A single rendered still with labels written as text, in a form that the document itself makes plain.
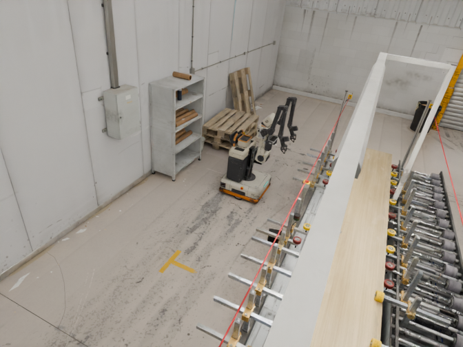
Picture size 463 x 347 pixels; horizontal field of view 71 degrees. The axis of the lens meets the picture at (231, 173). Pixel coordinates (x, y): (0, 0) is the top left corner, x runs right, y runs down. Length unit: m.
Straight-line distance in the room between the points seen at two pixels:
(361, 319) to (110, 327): 2.28
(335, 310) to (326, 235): 1.96
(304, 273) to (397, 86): 9.81
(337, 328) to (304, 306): 2.02
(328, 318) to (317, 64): 8.64
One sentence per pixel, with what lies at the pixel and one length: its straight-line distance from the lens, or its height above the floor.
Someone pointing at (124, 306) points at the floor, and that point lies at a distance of 3.74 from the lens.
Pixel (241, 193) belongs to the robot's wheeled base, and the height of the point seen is 0.16.
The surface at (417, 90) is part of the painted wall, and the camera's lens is 10.45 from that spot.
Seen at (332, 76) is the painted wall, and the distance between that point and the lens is 10.46.
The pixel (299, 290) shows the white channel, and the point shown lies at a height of 2.46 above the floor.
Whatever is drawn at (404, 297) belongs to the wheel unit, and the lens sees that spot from 3.17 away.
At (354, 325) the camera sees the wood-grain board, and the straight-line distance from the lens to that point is 2.75.
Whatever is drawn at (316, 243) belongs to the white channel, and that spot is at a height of 2.46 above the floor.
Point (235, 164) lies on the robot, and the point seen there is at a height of 0.59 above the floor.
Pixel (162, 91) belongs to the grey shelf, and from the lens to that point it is 4.90.
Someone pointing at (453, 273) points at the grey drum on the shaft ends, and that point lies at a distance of 3.75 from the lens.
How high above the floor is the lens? 2.97
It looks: 31 degrees down
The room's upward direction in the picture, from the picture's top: 6 degrees clockwise
